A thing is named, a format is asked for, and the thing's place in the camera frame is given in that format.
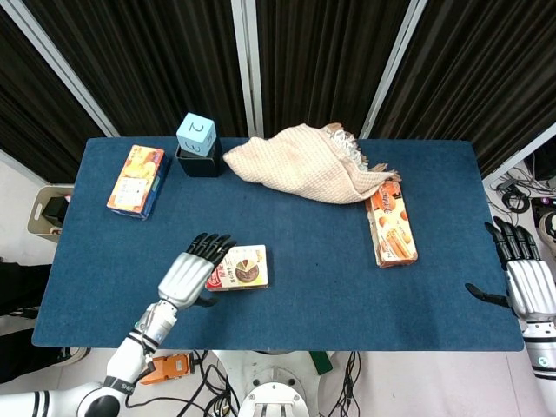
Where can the black square container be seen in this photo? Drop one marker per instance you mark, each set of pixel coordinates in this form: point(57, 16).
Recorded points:
point(200, 167)

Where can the blue felt table mat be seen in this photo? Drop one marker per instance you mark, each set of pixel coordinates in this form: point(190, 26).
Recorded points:
point(304, 304)

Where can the green block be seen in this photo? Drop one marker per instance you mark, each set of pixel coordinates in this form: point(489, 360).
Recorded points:
point(321, 362)

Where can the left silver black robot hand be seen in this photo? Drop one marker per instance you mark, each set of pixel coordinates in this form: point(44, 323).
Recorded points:
point(182, 273)

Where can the beige plastic bin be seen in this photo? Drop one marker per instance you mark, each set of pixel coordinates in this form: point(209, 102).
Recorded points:
point(37, 213)

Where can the orange handheld device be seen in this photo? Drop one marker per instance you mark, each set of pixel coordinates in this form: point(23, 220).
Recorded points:
point(171, 367)

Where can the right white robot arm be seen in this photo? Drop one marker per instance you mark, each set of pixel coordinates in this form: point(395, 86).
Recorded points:
point(540, 347)

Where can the orange blue snack box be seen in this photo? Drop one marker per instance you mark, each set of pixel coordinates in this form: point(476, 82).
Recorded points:
point(134, 182)

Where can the black box in bin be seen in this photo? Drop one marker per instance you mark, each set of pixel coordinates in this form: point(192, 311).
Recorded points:
point(54, 208)

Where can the black pleated curtain panel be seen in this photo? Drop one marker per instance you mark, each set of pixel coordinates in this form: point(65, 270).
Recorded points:
point(478, 65)
point(326, 56)
point(35, 121)
point(152, 56)

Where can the beige knitted cloth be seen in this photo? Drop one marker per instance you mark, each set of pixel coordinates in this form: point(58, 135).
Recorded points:
point(299, 165)

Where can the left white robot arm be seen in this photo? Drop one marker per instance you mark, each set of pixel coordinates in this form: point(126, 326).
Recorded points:
point(126, 360)

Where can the grey metal partition post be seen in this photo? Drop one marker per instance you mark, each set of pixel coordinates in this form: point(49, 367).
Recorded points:
point(393, 69)
point(247, 65)
point(517, 158)
point(65, 69)

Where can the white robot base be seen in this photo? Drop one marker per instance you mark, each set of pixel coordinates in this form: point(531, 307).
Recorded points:
point(269, 373)

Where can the light blue numbered cube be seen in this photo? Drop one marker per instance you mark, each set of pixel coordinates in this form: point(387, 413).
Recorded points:
point(193, 130)

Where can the small cream red cookie box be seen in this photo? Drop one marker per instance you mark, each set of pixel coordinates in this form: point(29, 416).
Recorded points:
point(247, 271)

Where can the long orange biscuit box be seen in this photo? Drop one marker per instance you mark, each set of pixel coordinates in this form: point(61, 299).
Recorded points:
point(393, 230)

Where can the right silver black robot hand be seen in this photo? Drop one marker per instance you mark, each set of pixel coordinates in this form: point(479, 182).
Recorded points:
point(532, 286)

